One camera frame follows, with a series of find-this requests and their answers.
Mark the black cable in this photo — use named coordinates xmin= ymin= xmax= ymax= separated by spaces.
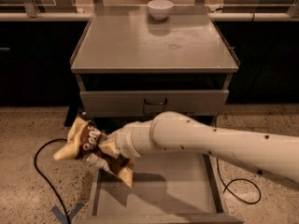
xmin=214 ymin=157 xmax=262 ymax=205
xmin=33 ymin=138 xmax=73 ymax=224

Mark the grey drawer cabinet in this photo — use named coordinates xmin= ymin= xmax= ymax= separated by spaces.
xmin=71 ymin=6 xmax=239 ymax=133

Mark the dark lab bench counter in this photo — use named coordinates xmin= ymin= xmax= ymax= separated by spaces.
xmin=0 ymin=0 xmax=299 ymax=106

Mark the open grey middle drawer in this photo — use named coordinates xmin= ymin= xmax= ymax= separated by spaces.
xmin=81 ymin=151 xmax=243 ymax=224

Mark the black cable on right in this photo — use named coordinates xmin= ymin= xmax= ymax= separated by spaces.
xmin=214 ymin=157 xmax=262 ymax=205

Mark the black drawer handle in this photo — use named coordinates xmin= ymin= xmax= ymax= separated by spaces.
xmin=143 ymin=98 xmax=168 ymax=105

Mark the brown chip bag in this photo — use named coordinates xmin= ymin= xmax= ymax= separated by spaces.
xmin=53 ymin=117 xmax=135 ymax=188

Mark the white bowl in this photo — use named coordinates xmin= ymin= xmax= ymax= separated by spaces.
xmin=148 ymin=0 xmax=174 ymax=21

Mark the blue tape cross mark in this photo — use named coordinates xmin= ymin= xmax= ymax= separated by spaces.
xmin=51 ymin=203 xmax=84 ymax=224

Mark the black cable on left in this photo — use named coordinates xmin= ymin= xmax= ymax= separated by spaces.
xmin=33 ymin=138 xmax=73 ymax=224

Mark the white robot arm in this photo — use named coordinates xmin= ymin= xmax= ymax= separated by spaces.
xmin=100 ymin=112 xmax=299 ymax=189

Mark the grey top drawer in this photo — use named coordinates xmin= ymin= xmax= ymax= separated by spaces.
xmin=80 ymin=90 xmax=229 ymax=118

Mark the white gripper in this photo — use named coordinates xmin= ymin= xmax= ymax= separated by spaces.
xmin=98 ymin=121 xmax=153 ymax=159

